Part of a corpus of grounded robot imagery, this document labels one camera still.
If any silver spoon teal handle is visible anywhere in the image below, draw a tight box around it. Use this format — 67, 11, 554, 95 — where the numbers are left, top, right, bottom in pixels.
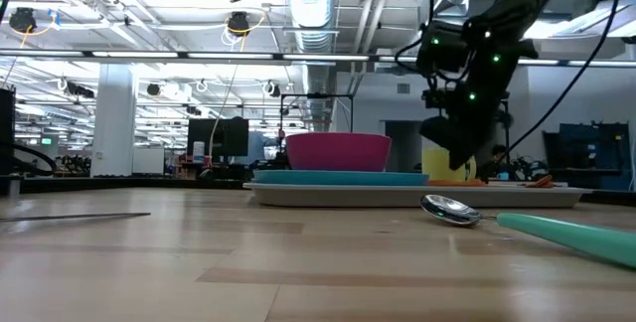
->
419, 193, 636, 269

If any blue plastic plate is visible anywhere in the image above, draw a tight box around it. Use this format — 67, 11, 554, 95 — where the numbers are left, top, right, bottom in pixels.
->
251, 168, 430, 188

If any black computer monitor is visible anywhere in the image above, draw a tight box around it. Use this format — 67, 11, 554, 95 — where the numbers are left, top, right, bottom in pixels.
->
187, 116, 249, 159

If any white pillar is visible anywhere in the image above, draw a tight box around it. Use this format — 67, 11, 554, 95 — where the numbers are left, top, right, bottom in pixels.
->
90, 63, 138, 178

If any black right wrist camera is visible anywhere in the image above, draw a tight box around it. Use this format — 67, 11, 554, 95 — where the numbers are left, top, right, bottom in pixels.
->
415, 19, 471, 79

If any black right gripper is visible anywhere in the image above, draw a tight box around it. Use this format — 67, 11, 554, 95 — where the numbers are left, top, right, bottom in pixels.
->
419, 45, 539, 172

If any blue storage cabinet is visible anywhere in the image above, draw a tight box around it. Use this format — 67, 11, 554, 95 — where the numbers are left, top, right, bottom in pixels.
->
541, 121, 632, 192

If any pink plastic bowl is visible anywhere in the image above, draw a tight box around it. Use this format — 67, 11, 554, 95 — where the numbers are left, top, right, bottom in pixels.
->
285, 131, 393, 173

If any black cable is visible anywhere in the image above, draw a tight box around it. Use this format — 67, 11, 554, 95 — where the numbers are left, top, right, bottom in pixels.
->
0, 141, 58, 177
505, 0, 625, 153

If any long ceiling light strip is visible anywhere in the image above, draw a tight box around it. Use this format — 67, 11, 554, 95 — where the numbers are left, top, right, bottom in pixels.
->
0, 49, 636, 68

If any grey plastic tray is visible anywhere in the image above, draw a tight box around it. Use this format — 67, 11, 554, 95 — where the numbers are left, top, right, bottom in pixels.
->
241, 181, 593, 210

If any yellow-green plastic cup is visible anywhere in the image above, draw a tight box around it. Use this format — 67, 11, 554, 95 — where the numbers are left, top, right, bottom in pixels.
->
421, 146, 477, 183

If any person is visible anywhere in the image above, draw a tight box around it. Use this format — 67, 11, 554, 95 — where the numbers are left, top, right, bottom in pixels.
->
482, 143, 514, 180
246, 130, 280, 165

